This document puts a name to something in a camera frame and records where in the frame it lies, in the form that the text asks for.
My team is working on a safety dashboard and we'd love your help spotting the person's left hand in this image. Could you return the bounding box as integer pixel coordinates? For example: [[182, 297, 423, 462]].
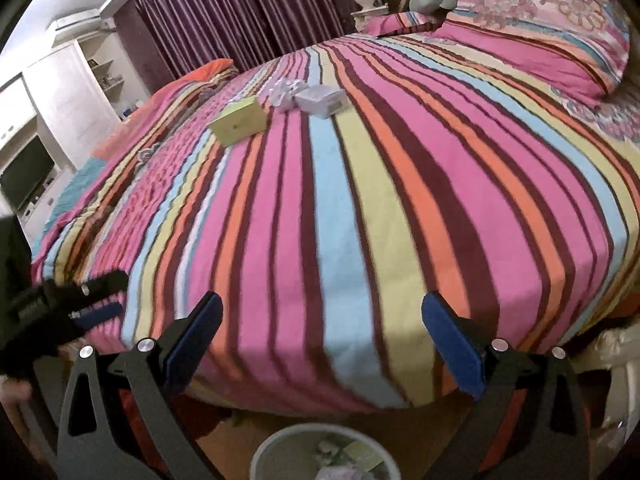
[[0, 376, 32, 405]]

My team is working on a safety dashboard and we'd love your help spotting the white paper ball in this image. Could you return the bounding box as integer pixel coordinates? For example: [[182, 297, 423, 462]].
[[268, 78, 308, 112]]

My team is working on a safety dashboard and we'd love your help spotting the small striped pillow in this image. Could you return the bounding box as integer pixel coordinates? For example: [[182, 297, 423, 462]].
[[363, 11, 444, 38]]

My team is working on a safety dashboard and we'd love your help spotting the white trash bin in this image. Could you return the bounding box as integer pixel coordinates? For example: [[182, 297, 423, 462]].
[[250, 422, 401, 479]]

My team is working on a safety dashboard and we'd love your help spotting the black television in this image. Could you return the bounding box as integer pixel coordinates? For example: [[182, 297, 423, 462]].
[[1, 136, 54, 210]]

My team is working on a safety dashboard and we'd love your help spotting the white nightstand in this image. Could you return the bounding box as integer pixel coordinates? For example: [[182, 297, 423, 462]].
[[350, 4, 388, 32]]

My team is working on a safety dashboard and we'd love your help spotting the white air conditioner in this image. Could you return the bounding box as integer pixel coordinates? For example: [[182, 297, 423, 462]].
[[47, 9, 115, 46]]

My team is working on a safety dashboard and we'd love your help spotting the folded orange striped quilt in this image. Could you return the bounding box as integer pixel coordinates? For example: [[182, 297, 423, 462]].
[[32, 58, 240, 261]]

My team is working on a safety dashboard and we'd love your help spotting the white wardrobe cabinet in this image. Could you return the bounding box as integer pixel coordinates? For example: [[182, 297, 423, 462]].
[[1, 32, 149, 245]]

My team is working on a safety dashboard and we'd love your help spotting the green cardboard box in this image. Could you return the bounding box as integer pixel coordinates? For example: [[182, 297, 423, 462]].
[[207, 96, 268, 148]]

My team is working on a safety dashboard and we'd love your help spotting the purple curtain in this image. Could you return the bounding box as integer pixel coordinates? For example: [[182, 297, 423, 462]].
[[114, 0, 355, 92]]

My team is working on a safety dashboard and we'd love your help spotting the floral patterned pillow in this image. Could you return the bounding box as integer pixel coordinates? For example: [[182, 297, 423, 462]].
[[432, 0, 631, 105]]

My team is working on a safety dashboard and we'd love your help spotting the striped colourful bed cover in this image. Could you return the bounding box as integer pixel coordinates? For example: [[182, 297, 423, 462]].
[[34, 34, 639, 414]]

